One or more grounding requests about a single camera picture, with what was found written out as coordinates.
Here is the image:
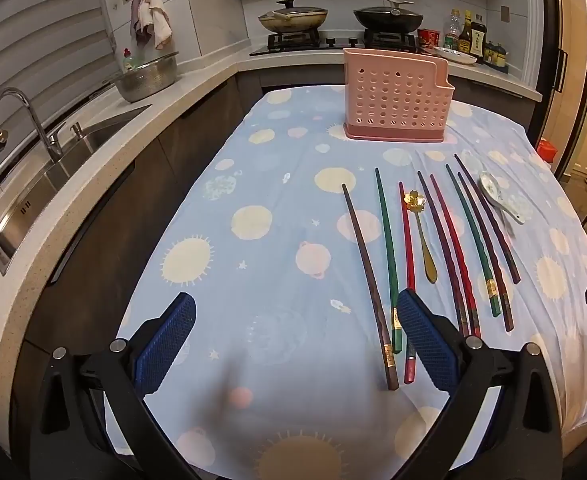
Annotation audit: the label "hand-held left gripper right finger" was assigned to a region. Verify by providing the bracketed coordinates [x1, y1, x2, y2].
[396, 287, 564, 480]

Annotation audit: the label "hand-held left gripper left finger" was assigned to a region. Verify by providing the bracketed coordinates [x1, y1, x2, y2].
[30, 292, 199, 480]

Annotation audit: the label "gold flower spoon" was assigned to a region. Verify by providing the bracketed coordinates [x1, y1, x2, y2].
[404, 190, 438, 285]

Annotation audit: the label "purple chopstick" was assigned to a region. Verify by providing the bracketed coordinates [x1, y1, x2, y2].
[416, 170, 471, 338]
[454, 153, 522, 286]

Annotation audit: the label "red chopstick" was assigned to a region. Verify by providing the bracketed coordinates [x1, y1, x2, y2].
[429, 174, 482, 340]
[398, 181, 418, 385]

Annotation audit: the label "green chopstick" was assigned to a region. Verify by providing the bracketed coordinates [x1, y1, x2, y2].
[373, 167, 404, 355]
[445, 163, 503, 318]

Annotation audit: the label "brown chopstick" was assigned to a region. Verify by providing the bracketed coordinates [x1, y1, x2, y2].
[342, 183, 400, 392]
[456, 171, 515, 333]

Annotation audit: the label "white patterned ceramic spoon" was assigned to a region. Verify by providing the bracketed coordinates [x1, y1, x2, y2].
[478, 171, 525, 226]

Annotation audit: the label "pink perforated utensil holder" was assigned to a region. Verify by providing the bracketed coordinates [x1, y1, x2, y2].
[342, 49, 455, 143]

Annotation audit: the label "blue printed tablecloth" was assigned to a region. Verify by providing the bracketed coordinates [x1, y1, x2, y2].
[106, 85, 587, 480]

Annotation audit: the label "stainless steel sink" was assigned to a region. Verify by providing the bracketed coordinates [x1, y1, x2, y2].
[0, 105, 152, 221]

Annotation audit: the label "glass sliding door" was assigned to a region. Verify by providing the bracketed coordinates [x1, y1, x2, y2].
[543, 0, 587, 281]

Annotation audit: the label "chrome kitchen faucet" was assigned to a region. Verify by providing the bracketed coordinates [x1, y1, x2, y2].
[0, 87, 67, 166]

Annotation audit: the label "metal colander bowl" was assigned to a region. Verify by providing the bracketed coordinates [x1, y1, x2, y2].
[108, 51, 180, 103]

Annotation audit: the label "small seasoning jars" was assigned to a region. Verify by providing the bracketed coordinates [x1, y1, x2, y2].
[483, 42, 508, 71]

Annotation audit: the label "white plate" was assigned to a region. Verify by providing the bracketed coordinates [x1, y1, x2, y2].
[432, 46, 478, 65]

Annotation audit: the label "large dark sauce bottle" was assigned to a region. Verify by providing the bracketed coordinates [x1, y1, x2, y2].
[470, 15, 488, 58]

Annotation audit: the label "slim dark sauce bottle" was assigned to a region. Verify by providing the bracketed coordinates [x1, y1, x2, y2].
[458, 10, 474, 55]

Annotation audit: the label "clear oil bottle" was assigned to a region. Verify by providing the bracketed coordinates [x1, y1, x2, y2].
[445, 9, 461, 51]

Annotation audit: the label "dark hanging dish cloth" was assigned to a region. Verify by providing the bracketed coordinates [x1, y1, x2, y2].
[131, 0, 154, 47]

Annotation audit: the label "black gas stove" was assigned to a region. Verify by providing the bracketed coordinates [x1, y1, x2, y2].
[250, 27, 424, 57]

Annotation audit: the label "white hanging dish cloth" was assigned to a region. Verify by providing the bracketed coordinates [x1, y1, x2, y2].
[142, 0, 173, 50]

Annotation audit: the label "white window blinds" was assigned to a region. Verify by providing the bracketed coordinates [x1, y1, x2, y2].
[0, 0, 124, 161]

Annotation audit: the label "black wok with lid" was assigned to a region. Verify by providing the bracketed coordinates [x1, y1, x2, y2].
[353, 0, 419, 32]

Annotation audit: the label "beige wok with lid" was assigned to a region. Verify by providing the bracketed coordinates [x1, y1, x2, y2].
[258, 0, 329, 33]

